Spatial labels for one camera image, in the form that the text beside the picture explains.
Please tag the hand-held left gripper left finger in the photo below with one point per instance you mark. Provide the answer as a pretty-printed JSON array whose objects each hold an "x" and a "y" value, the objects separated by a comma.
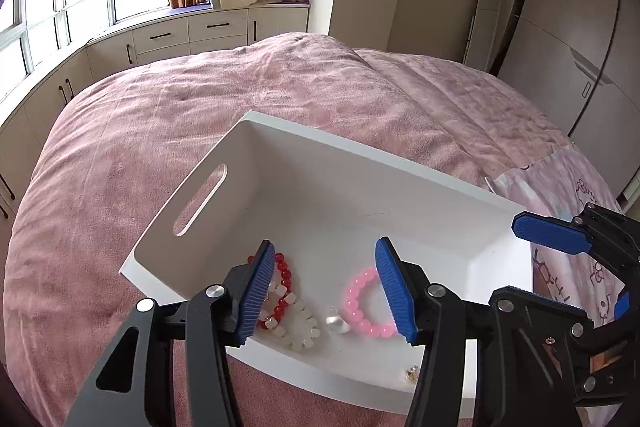
[{"x": 255, "y": 297}]

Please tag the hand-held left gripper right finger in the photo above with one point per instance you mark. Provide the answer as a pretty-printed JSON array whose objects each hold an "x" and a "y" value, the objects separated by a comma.
[{"x": 395, "y": 297}]

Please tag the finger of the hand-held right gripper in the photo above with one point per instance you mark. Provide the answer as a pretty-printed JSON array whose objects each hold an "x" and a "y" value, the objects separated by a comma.
[
  {"x": 550, "y": 233},
  {"x": 600, "y": 337}
]

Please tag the small gold earring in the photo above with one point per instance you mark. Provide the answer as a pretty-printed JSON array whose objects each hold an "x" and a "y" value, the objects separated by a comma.
[{"x": 412, "y": 372}]

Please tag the white storage box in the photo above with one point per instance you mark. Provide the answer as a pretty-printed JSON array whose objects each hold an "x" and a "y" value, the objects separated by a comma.
[{"x": 325, "y": 207}]

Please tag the pink bed blanket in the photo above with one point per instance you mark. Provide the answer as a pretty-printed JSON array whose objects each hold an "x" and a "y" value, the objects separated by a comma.
[{"x": 150, "y": 147}]

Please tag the beige wardrobe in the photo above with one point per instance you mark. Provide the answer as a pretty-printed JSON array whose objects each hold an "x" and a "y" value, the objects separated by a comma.
[{"x": 575, "y": 47}]

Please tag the white leaning board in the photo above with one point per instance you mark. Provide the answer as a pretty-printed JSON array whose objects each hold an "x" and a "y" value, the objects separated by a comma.
[{"x": 485, "y": 12}]

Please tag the white window cabinet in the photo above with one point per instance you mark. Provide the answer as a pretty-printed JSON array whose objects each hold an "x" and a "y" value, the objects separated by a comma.
[{"x": 165, "y": 37}]

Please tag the purple sill cushion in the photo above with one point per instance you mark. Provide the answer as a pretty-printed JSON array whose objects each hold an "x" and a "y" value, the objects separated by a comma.
[{"x": 200, "y": 8}]

